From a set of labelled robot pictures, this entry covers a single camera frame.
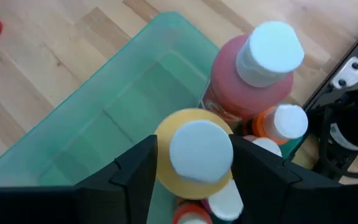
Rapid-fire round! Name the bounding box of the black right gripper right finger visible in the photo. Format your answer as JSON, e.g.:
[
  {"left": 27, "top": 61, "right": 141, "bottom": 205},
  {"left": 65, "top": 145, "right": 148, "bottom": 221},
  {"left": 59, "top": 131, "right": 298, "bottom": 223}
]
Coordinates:
[{"left": 229, "top": 133, "right": 358, "bottom": 224}]

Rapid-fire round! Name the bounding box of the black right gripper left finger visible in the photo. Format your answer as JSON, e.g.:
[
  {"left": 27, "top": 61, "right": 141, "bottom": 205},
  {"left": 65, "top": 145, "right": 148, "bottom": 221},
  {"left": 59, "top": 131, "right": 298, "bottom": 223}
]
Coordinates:
[{"left": 0, "top": 134, "right": 159, "bottom": 224}]

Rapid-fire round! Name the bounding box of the small magenta paint bottle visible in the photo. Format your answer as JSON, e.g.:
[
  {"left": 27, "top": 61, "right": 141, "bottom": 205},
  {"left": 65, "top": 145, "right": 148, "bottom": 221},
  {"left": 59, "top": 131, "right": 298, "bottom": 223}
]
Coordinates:
[{"left": 200, "top": 179, "right": 244, "bottom": 222}]

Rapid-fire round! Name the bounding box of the small orange paint bottle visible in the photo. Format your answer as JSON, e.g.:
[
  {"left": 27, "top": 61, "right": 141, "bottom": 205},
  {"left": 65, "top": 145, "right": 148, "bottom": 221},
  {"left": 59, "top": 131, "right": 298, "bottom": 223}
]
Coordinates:
[{"left": 252, "top": 103, "right": 310, "bottom": 146}]

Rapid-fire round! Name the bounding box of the large yellow paint bottle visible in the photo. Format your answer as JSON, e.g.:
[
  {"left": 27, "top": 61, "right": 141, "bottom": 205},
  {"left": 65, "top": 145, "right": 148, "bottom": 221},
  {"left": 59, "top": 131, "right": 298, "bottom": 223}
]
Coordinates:
[{"left": 154, "top": 108, "right": 234, "bottom": 200}]

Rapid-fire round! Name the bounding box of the large pink paint bottle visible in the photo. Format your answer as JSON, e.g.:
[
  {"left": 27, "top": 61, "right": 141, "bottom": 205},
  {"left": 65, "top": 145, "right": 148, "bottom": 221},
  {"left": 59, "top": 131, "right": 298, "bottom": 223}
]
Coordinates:
[{"left": 199, "top": 20, "right": 306, "bottom": 125}]

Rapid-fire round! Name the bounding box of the teal plastic bin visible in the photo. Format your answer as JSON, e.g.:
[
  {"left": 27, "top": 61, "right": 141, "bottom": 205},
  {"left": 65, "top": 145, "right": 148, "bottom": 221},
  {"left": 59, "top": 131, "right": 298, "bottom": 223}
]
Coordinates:
[{"left": 0, "top": 11, "right": 304, "bottom": 224}]

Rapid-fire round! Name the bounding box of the silver metal bracket plate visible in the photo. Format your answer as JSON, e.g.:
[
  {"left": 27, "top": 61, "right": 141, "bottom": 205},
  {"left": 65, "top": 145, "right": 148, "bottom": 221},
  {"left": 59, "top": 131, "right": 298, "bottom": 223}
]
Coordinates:
[{"left": 330, "top": 56, "right": 358, "bottom": 90}]

